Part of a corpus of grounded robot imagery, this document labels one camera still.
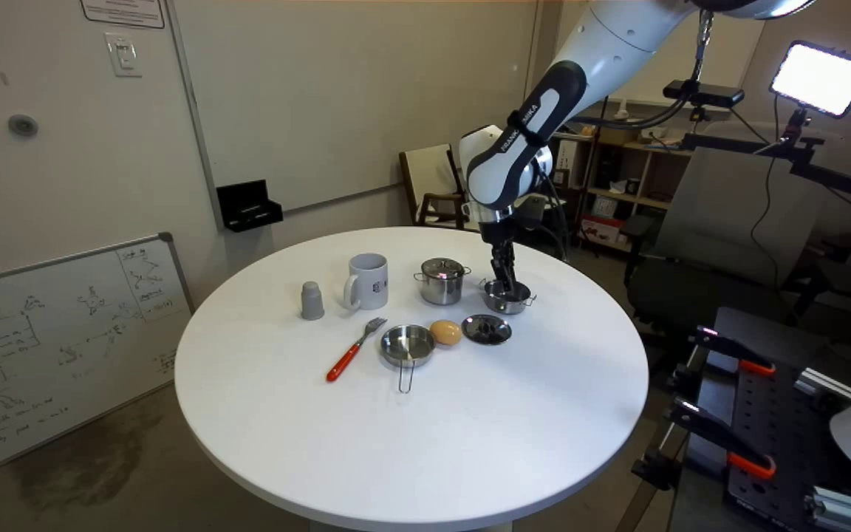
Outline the wooden chair white cushion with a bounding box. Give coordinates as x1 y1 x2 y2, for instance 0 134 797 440
398 143 480 233

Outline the dark round wall stopper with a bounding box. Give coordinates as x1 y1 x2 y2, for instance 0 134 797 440
7 113 41 143

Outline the leaning whiteboard with drawings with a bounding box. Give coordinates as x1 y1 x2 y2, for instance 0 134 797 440
0 230 194 487

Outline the silver pan with wire handle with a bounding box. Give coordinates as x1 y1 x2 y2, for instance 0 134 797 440
379 322 438 397

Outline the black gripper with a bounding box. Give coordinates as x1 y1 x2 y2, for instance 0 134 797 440
475 200 531 297

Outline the small grey upturned cup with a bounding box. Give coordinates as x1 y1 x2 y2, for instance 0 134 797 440
298 279 329 322

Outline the black clamp orange handle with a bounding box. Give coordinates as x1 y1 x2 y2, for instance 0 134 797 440
688 322 781 381
667 397 781 484

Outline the bright LED light panel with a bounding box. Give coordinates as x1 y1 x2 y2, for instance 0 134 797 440
769 38 851 121

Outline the framed wall sign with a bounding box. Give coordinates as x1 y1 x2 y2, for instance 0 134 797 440
76 0 169 33

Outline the flat silver pot lid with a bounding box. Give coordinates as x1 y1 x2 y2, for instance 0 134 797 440
457 310 514 348

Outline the black robot mounting stand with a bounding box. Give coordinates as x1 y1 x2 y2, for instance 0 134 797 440
673 305 851 532

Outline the black bar stereo camera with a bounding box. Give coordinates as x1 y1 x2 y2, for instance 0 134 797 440
660 76 748 113

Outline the tall silver pot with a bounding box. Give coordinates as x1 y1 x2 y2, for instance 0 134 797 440
415 255 474 310

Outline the cluttered wooden shelf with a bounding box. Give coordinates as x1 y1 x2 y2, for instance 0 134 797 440
552 97 695 255

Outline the white light switch plate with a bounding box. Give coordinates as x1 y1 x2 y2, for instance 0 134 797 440
103 33 146 81

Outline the yellow round bread roll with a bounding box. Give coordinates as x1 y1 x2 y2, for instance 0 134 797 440
429 317 463 348

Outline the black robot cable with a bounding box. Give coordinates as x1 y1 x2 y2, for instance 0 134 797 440
629 8 714 131

